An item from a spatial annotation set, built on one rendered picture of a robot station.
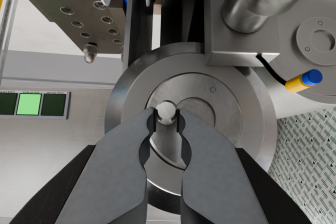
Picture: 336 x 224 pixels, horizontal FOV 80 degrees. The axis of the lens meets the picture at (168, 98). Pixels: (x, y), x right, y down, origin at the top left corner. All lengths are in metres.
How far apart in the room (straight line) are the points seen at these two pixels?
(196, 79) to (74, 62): 3.28
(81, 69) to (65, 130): 2.82
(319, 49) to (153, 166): 0.18
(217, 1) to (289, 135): 0.27
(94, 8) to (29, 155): 0.37
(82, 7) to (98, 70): 2.87
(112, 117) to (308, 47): 0.19
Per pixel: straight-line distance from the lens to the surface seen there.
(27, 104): 0.60
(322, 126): 0.33
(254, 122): 0.18
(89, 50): 0.56
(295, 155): 0.37
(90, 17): 0.46
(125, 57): 0.20
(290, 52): 0.22
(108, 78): 3.23
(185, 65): 0.17
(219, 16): 0.17
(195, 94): 0.16
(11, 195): 0.62
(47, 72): 3.49
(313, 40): 0.24
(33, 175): 0.59
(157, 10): 0.63
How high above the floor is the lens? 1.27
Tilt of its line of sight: 12 degrees down
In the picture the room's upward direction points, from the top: 179 degrees counter-clockwise
